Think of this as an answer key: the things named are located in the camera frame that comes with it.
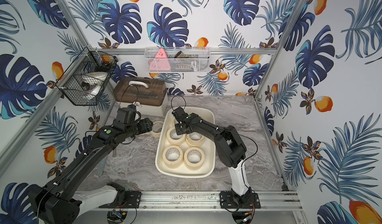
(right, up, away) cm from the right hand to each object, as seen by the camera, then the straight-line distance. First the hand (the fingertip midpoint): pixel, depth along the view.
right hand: (182, 129), depth 95 cm
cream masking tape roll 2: (+9, -6, -4) cm, 11 cm away
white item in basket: (-47, +27, -15) cm, 57 cm away
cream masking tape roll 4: (+8, -16, -7) cm, 19 cm away
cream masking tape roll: (-5, -5, -3) cm, 8 cm away
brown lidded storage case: (-24, +23, +13) cm, 36 cm away
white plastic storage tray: (-10, +5, +2) cm, 12 cm away
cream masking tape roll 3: (-5, -16, -6) cm, 18 cm away
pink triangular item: (-13, +41, -5) cm, 43 cm away
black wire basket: (-55, +25, -20) cm, 64 cm away
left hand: (-17, +6, -18) cm, 25 cm away
